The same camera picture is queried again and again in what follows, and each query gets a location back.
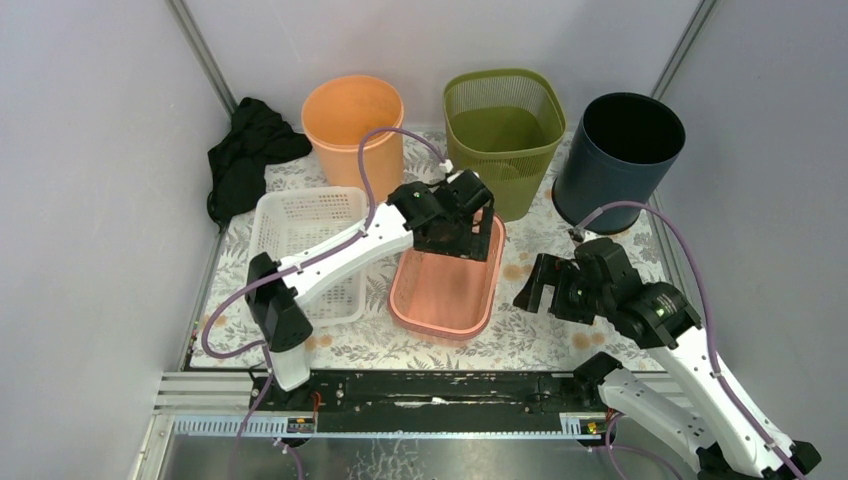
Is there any white plastic basket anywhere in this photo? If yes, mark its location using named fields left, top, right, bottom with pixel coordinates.
left=248, top=186, right=368, bottom=328

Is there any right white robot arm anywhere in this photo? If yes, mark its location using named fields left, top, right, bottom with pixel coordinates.
left=513, top=238, right=822, bottom=479

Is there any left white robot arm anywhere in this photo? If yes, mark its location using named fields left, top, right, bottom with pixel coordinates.
left=245, top=170, right=495, bottom=411

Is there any orange round bucket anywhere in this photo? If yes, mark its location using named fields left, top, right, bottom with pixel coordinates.
left=301, top=75, right=404, bottom=203

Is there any black cloth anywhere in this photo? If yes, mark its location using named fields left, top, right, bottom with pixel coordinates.
left=206, top=97, right=312, bottom=230

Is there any green mesh waste bin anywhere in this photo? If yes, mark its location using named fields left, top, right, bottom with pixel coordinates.
left=443, top=68, right=567, bottom=222

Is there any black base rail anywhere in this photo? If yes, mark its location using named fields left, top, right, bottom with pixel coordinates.
left=250, top=369, right=608, bottom=435

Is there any floral table mat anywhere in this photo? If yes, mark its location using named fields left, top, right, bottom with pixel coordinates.
left=187, top=142, right=656, bottom=371

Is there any pink plastic basket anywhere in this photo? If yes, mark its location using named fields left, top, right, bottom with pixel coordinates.
left=388, top=217, right=506, bottom=344

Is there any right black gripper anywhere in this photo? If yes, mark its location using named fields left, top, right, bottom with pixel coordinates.
left=511, top=252, right=612, bottom=326

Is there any dark blue round bin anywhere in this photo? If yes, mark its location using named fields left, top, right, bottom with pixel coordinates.
left=552, top=92, right=686, bottom=225

